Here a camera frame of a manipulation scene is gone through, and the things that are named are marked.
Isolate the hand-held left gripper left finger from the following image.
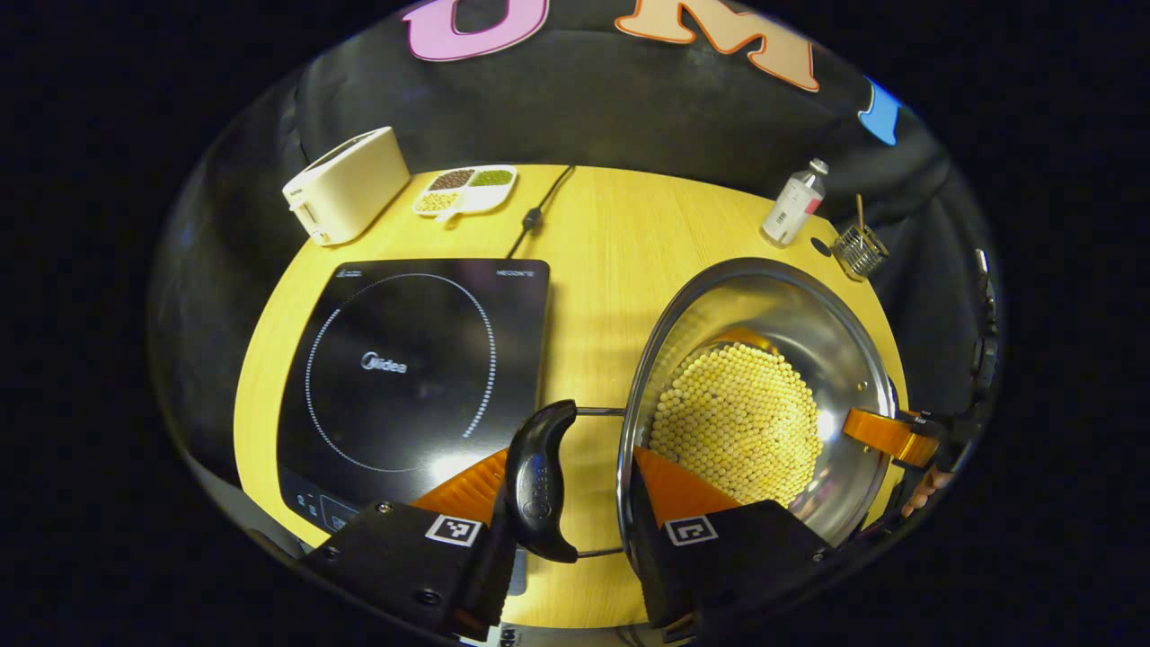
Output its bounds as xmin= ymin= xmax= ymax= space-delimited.
xmin=301 ymin=447 xmax=520 ymax=643

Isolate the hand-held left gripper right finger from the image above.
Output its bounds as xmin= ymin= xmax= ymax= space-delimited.
xmin=624 ymin=445 xmax=836 ymax=643

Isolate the steel pot with black handles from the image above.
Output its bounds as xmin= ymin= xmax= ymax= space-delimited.
xmin=503 ymin=257 xmax=902 ymax=564

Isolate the black induction cooktop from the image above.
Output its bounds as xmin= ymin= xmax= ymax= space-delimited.
xmin=276 ymin=259 xmax=552 ymax=596

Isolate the heap of beige beads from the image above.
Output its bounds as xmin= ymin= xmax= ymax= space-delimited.
xmin=649 ymin=341 xmax=823 ymax=509

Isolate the clear bottle with pink label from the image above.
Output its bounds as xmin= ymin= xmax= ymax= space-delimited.
xmin=762 ymin=159 xmax=830 ymax=247

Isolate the white divided bean dish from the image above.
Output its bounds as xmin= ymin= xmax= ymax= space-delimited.
xmin=412 ymin=164 xmax=519 ymax=224

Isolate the white toaster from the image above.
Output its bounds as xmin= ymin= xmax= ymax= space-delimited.
xmin=282 ymin=126 xmax=412 ymax=247

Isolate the black backdrop cloth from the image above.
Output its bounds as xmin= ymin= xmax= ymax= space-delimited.
xmin=153 ymin=0 xmax=998 ymax=504

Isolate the black power cable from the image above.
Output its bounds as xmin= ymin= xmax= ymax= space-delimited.
xmin=505 ymin=164 xmax=576 ymax=260

